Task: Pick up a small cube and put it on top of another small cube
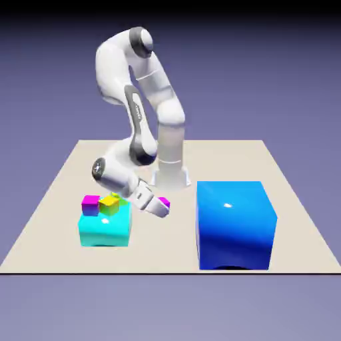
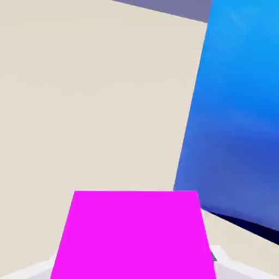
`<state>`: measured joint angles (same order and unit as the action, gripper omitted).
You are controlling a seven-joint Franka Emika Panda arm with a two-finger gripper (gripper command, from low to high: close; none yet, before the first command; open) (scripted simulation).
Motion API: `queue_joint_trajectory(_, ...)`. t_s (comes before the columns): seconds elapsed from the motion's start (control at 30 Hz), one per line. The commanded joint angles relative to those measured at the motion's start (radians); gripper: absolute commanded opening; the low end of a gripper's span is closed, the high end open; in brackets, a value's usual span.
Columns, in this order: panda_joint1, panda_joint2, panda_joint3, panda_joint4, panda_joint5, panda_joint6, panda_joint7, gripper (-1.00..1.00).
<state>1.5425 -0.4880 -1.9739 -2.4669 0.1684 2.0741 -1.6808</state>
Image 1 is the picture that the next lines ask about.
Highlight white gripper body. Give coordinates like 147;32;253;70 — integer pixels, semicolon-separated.
145;196;171;218

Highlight small green cube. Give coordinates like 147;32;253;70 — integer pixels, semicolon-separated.
111;192;129;208

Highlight small yellow cube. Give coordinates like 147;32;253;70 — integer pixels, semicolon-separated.
99;195;120;216

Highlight large cyan box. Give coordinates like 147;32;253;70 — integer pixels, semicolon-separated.
77;200;133;248

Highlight large blue box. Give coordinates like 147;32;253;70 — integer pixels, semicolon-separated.
196;180;278;271

